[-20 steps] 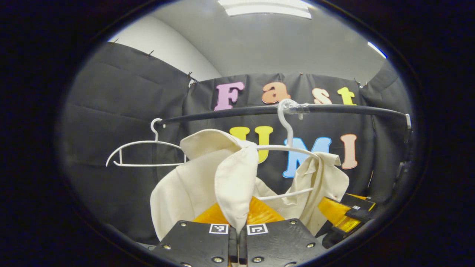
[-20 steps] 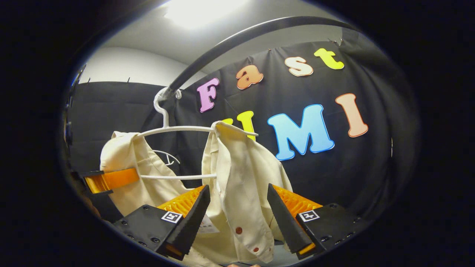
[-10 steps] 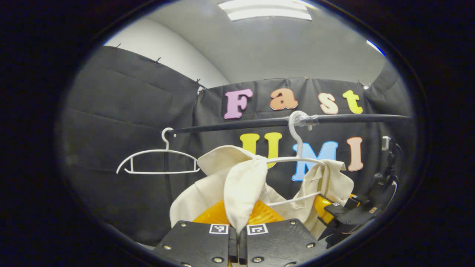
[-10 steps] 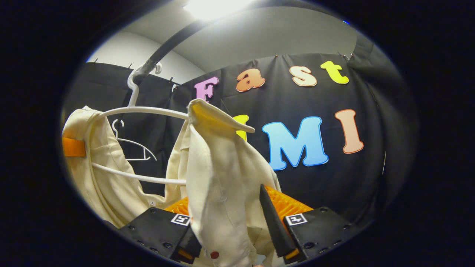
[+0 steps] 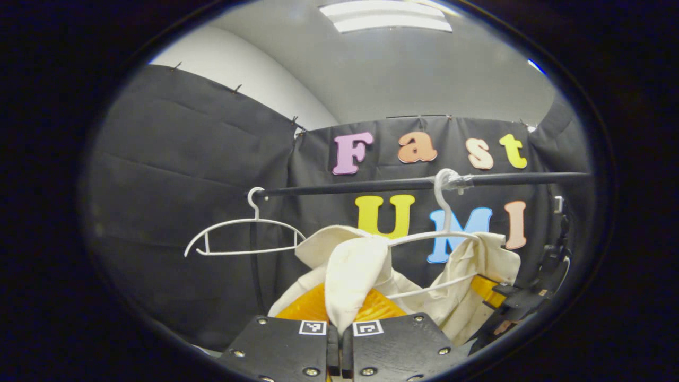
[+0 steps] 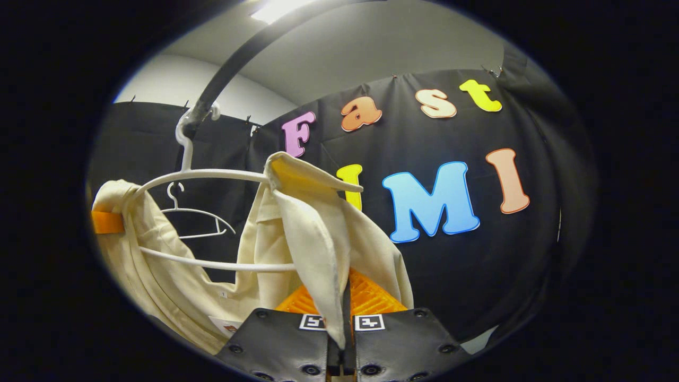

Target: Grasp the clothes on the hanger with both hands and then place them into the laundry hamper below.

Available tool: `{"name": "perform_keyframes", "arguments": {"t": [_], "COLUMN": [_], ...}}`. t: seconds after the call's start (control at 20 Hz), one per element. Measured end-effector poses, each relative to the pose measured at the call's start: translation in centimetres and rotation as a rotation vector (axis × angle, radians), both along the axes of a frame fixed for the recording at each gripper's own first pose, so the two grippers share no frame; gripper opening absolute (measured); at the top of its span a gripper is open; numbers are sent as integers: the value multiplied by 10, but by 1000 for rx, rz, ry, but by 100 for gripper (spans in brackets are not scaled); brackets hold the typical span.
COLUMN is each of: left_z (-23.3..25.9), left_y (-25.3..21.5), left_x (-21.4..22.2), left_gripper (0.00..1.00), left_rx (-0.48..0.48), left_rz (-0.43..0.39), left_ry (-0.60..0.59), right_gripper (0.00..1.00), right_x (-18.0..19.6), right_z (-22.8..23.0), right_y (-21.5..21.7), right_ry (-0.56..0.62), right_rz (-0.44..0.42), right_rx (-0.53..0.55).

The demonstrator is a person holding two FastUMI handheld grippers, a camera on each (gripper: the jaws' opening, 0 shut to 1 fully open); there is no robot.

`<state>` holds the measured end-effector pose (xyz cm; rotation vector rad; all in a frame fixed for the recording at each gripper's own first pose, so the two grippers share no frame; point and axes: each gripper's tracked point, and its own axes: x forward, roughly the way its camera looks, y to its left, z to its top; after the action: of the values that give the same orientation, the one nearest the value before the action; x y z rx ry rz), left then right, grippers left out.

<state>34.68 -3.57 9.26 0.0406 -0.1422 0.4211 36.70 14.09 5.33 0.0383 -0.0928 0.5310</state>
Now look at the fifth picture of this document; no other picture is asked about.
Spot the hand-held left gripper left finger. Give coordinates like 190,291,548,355
216,283,341,382

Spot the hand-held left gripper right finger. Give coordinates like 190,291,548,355
341,288,476,382

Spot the cream button shirt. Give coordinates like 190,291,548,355
267,225,522,345

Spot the white hanger with hook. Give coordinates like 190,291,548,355
385,168,483,300

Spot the white plastic hanger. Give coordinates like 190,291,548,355
184,187,307,258

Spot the black clothes rack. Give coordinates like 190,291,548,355
247,171,592,319

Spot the black tripod stand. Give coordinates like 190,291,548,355
552,195,572,250

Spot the black backdrop cloth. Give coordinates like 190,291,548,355
80,65,592,353

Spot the large ceiling light panel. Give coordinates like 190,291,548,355
318,0,454,33

